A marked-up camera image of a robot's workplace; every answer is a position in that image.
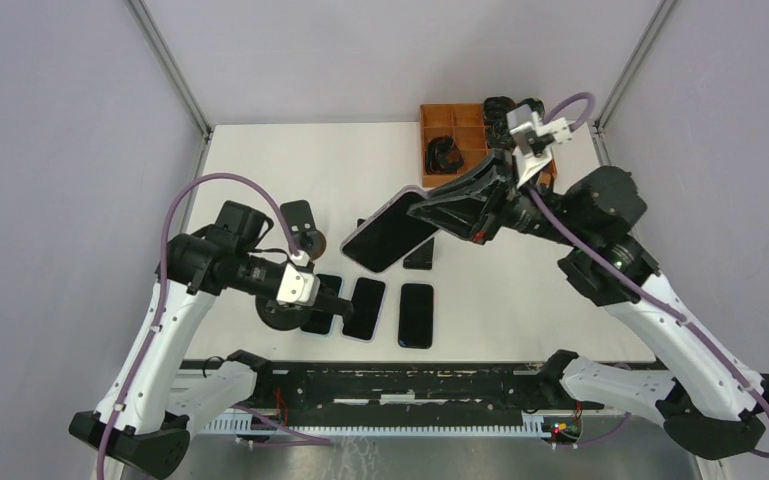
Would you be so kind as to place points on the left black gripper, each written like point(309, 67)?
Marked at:
point(317, 306)

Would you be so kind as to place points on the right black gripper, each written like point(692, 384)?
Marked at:
point(475, 215)

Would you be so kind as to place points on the lavender case phone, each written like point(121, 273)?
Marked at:
point(367, 298)

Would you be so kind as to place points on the light blue case phone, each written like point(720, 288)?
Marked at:
point(320, 323)

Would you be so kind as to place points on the black round stand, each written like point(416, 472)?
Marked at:
point(281, 317)

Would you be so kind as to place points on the black phone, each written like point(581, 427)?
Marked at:
point(416, 316)

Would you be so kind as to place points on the grey case phone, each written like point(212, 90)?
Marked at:
point(389, 234)

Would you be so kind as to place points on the black wedge phone stand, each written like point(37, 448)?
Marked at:
point(420, 259)

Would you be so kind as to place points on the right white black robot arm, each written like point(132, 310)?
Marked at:
point(707, 401)

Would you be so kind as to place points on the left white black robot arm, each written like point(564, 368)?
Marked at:
point(140, 422)

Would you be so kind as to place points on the orange compartment tray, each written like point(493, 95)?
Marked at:
point(455, 138)

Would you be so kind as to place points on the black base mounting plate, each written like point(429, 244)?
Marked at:
point(403, 394)

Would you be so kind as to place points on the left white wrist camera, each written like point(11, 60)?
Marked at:
point(299, 285)

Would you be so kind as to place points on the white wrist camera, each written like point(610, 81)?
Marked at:
point(299, 285)
point(533, 141)

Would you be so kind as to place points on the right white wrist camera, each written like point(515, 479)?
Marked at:
point(533, 141)

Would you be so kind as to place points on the white cable duct rail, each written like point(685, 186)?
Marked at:
point(242, 424)

